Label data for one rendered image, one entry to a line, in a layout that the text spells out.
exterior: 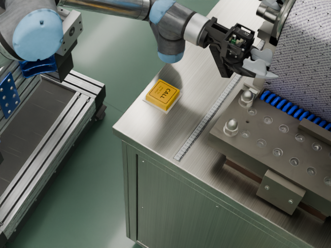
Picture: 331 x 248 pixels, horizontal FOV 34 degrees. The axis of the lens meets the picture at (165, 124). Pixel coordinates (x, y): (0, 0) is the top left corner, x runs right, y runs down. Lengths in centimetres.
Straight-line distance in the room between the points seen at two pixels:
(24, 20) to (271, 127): 63
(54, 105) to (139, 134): 96
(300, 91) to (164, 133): 37
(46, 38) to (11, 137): 110
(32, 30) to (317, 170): 72
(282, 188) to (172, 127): 36
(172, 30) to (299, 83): 34
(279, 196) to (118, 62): 158
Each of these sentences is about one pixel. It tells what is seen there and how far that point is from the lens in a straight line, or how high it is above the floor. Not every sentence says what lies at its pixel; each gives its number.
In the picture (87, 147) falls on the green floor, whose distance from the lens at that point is 248.
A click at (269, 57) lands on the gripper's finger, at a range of 136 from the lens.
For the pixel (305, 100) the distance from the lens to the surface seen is 138.
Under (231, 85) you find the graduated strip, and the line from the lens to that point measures 157.
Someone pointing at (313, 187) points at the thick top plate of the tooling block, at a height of 103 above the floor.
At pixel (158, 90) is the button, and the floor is 92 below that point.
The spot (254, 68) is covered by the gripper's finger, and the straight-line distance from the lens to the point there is 135.
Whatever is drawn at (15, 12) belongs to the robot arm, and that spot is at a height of 124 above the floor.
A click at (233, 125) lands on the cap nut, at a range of 129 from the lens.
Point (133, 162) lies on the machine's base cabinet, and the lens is 156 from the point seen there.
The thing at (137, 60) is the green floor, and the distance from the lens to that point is 275.
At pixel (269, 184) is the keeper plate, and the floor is 99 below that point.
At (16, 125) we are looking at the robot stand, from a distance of 234.
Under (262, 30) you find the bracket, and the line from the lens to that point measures 140.
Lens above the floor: 215
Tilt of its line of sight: 58 degrees down
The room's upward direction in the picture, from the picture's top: 5 degrees clockwise
